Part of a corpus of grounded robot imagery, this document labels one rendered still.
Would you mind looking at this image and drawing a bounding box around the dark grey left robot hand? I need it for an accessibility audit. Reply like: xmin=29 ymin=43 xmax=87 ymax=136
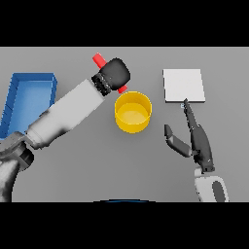
xmin=90 ymin=57 xmax=131 ymax=97

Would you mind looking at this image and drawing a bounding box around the yellow bowl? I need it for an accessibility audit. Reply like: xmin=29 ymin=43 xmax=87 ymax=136
xmin=114 ymin=90 xmax=153 ymax=134

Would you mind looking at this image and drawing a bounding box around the pale square measuring scale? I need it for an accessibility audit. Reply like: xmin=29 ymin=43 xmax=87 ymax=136
xmin=162 ymin=68 xmax=206 ymax=104

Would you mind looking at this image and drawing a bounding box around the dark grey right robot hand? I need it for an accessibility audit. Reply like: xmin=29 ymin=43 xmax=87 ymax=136
xmin=163 ymin=97 xmax=216 ymax=174

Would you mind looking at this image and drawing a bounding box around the blue tray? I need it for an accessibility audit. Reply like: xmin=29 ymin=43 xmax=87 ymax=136
xmin=0 ymin=72 xmax=58 ymax=141

